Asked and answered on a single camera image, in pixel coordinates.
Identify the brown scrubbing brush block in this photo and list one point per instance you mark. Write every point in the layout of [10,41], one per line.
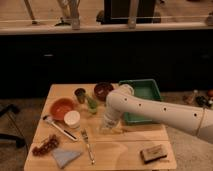
[153,153]

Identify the yellow banana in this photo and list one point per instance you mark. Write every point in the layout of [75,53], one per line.
[118,131]

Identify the blue folded cloth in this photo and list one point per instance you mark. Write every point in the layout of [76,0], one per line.
[64,157]

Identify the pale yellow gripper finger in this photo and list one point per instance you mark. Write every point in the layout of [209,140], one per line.
[106,130]

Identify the bunch of red grapes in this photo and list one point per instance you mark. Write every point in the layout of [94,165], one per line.
[47,146]

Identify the white round container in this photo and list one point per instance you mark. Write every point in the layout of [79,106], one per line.
[72,119]

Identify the green plastic bottle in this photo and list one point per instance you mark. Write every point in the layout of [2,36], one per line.
[92,105]

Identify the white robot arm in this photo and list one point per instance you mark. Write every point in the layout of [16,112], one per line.
[195,121]

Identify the dark red bowl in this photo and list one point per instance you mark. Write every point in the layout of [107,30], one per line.
[102,89]

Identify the black handled knife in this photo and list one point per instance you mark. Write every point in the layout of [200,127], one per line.
[48,119]

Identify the green plastic tray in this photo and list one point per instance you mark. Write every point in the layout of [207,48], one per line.
[145,89]

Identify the silver fork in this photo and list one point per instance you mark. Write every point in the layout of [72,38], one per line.
[86,140]

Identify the orange plastic bowl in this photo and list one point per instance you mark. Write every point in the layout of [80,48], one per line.
[60,107]

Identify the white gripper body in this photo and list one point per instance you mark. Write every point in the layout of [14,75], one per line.
[111,117]

